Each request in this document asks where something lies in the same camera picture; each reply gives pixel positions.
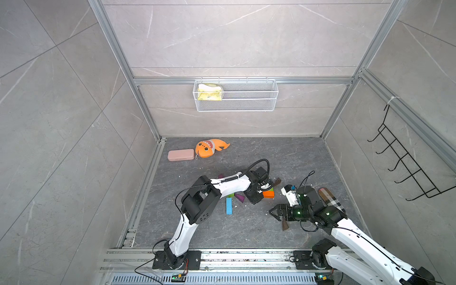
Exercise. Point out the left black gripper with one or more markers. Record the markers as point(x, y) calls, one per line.
point(257, 199)

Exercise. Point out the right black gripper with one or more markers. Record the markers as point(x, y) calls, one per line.
point(279, 207)

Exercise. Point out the dark brown wedge block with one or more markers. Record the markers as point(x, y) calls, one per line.
point(284, 225)

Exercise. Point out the orange rectangular block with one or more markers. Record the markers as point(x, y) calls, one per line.
point(269, 194)

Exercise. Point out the light blue eraser block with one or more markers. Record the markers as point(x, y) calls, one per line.
point(229, 206)

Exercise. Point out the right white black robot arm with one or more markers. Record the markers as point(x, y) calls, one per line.
point(372, 265)

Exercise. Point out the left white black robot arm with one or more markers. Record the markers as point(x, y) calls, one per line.
point(199, 202)

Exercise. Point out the plaid brown cylinder case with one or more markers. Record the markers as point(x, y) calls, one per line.
point(329, 199)

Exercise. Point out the orange fish plush toy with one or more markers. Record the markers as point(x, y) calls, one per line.
point(207, 148)

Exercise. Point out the pink rectangular case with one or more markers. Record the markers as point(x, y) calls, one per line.
point(181, 155)

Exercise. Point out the yellow white cloth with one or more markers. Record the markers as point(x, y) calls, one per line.
point(209, 92)

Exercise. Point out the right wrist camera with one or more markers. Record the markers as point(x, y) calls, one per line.
point(289, 191)

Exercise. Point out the white wire wall basket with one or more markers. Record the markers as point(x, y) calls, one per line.
point(240, 95)

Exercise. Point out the black wire hook rack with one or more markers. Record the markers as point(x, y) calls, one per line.
point(426, 186)

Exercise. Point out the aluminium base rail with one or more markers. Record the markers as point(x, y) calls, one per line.
point(218, 267)

